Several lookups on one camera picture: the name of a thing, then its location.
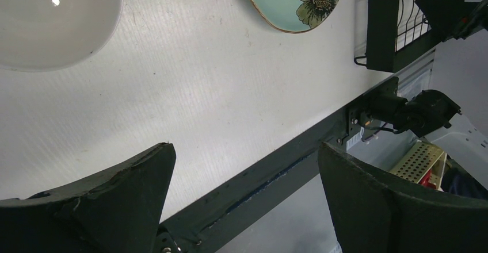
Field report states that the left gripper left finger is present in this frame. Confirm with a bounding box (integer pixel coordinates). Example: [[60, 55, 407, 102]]
[[1, 143, 176, 252]]

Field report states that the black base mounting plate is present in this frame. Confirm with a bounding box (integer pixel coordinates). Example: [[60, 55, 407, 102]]
[[154, 76, 399, 252]]

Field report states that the black wire dish rack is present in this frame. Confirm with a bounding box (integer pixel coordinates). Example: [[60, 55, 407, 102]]
[[353, 0, 488, 73]]

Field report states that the plain white bowl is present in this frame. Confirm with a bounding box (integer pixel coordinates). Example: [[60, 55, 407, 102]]
[[1, 0, 123, 72]]

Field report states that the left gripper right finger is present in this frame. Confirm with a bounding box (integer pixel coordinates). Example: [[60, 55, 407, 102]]
[[318, 143, 487, 252]]

